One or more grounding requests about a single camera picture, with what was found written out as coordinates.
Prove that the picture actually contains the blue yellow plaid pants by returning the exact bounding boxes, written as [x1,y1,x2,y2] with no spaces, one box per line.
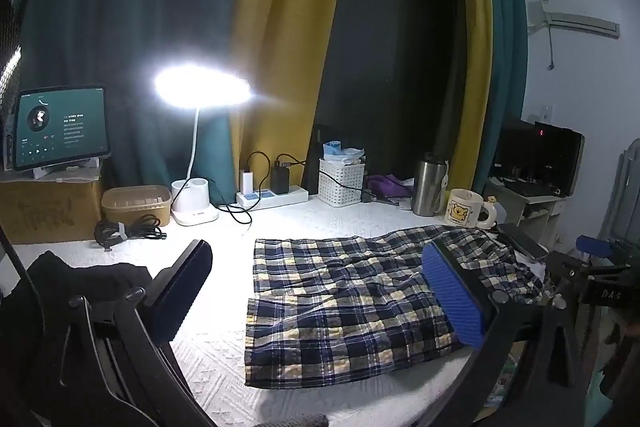
[244,225,542,389]

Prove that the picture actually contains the grey computer desk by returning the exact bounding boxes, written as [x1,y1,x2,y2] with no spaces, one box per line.
[483,179,568,251]

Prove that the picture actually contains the white bear cartoon mug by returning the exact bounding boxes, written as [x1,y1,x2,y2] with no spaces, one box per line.
[444,188,497,230]

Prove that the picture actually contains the tan lidded food container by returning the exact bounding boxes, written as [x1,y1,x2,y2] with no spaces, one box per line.
[101,185,171,227]

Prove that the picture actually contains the black folded garment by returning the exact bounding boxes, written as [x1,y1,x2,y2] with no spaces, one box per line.
[1,251,152,327]

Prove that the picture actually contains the white power strip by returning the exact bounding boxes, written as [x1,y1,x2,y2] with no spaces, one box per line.
[235,185,309,211]

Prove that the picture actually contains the black computer monitor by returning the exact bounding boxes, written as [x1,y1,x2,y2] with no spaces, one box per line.
[489,120,585,197]

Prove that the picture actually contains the stainless steel tumbler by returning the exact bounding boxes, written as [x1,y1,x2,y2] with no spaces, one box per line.
[411,153,449,217]

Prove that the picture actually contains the white charger plug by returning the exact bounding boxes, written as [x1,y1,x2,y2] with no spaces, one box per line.
[240,170,254,195]

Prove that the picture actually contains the purple cloth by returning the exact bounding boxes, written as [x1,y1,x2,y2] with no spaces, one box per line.
[366,174,412,199]

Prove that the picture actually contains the brown cardboard box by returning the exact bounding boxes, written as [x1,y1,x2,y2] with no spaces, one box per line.
[1,180,103,245]

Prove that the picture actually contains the black power adapter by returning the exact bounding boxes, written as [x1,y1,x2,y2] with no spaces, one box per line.
[270,160,290,195]

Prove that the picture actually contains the white perforated plastic basket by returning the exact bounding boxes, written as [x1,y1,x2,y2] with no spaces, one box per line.
[318,159,366,208]

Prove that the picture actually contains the yellow curtain right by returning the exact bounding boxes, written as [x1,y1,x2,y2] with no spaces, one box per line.
[449,0,492,188]

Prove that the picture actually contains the yellow curtain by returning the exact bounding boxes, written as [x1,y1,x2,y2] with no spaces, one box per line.
[449,0,492,188]
[231,0,337,186]

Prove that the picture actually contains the tablet with green screen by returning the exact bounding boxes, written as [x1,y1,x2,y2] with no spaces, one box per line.
[12,86,111,171]

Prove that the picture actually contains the white desk lamp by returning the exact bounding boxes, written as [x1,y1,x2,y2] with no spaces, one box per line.
[153,62,253,228]

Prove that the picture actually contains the teal curtain right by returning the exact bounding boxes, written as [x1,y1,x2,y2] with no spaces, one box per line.
[473,0,528,191]

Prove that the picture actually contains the teal curtain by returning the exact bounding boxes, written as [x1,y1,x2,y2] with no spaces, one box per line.
[21,0,235,202]
[473,0,528,191]

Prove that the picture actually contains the white air conditioner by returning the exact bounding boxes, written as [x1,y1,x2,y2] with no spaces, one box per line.
[527,1,620,39]

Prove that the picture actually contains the teal curtain left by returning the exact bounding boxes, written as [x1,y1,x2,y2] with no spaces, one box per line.
[21,0,235,202]

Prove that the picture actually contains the yellow curtain left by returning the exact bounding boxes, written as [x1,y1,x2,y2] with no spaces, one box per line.
[231,0,337,186]

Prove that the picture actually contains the coiled black cable bundle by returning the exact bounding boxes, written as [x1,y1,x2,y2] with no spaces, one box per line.
[93,212,168,252]

